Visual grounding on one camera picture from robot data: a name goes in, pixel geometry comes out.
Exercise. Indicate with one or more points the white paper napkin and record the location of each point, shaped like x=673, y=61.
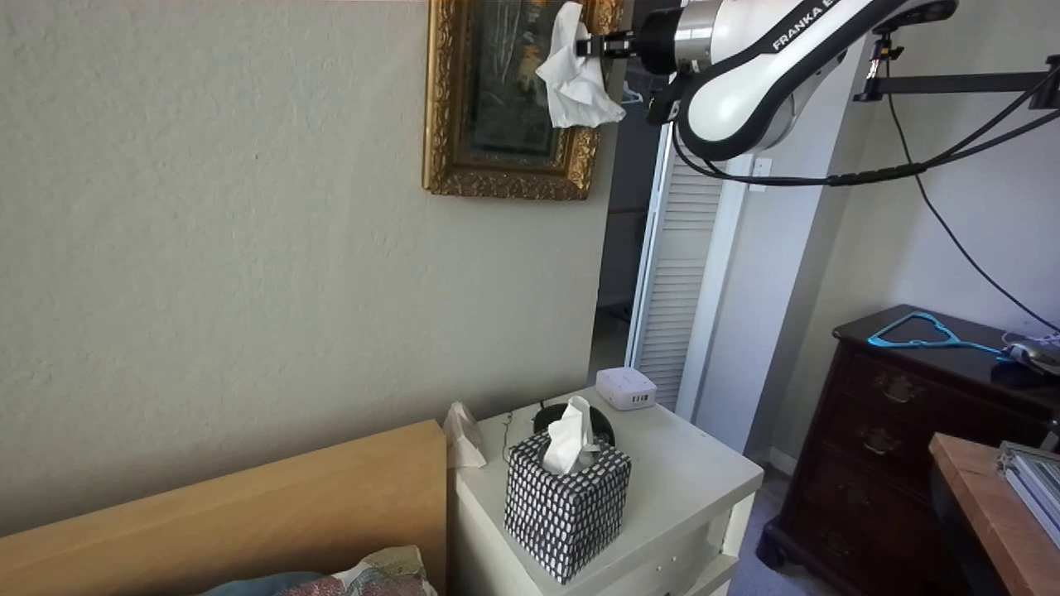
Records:
x=573, y=86

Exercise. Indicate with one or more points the white power cube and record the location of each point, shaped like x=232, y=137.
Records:
x=628, y=387

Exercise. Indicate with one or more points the dark clutter on dresser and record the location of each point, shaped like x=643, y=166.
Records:
x=1028, y=354

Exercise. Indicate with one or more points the teal hanger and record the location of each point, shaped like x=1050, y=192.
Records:
x=915, y=320

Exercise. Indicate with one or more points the light wooden headboard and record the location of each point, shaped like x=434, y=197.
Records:
x=276, y=508

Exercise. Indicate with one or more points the white plain door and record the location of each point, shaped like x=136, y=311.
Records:
x=774, y=310

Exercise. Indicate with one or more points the white louvre door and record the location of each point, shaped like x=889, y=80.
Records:
x=681, y=277

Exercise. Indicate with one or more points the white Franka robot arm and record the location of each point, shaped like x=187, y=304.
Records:
x=749, y=86

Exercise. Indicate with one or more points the dark wood dresser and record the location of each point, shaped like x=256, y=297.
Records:
x=864, y=466

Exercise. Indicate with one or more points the white tissue in box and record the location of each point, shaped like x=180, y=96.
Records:
x=569, y=435

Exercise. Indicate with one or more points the brown wooden desk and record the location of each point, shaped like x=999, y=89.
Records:
x=996, y=516

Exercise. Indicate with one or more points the ornate gold picture frame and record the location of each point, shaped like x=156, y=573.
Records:
x=443, y=111

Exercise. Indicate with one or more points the black white patterned tissue box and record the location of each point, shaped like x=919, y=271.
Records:
x=564, y=514

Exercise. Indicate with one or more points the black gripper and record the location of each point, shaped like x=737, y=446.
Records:
x=653, y=40

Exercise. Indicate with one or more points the grey stack on desk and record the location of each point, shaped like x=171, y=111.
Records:
x=1038, y=480

